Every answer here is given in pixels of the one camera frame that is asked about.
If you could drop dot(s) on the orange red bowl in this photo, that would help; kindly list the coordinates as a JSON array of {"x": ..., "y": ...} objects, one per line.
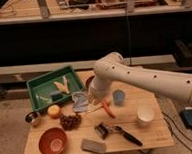
[{"x": 53, "y": 141}]

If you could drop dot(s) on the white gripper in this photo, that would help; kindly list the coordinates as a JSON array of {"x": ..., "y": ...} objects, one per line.
[{"x": 97, "y": 91}]

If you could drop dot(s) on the grey sponge block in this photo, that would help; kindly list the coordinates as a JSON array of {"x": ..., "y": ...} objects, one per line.
[{"x": 93, "y": 146}]

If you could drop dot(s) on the green plastic tray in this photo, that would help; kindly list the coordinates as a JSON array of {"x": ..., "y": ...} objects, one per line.
[{"x": 44, "y": 86}]

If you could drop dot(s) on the bunch of dark grapes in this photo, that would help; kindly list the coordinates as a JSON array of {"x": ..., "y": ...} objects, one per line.
[{"x": 70, "y": 122}]

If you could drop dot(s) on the red chili pepper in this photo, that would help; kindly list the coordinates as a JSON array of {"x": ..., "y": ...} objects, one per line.
[{"x": 107, "y": 109}]

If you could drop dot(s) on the corn cob with husk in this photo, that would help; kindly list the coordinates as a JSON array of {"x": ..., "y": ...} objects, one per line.
[{"x": 63, "y": 86}]

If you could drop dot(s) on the small metal cup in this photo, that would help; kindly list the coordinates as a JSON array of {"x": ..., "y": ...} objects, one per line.
[{"x": 33, "y": 118}]

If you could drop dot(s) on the wooden skewer stick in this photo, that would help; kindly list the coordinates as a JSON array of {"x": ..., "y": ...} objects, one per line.
[{"x": 94, "y": 109}]

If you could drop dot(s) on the blue plastic cup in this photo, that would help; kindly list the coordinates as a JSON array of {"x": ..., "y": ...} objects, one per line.
[{"x": 118, "y": 97}]

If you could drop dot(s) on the purple bowl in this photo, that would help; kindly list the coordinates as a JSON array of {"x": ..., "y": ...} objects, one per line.
[{"x": 88, "y": 81}]

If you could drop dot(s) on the white paper cup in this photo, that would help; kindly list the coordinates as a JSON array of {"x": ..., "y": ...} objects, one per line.
[{"x": 145, "y": 115}]

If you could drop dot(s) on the yellow orange fruit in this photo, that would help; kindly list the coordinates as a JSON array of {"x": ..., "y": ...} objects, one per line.
[{"x": 54, "y": 111}]

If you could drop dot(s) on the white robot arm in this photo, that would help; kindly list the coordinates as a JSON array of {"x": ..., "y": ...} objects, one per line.
[{"x": 111, "y": 68}]

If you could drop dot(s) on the small light tray item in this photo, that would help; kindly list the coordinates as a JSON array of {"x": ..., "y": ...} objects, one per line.
[{"x": 48, "y": 100}]

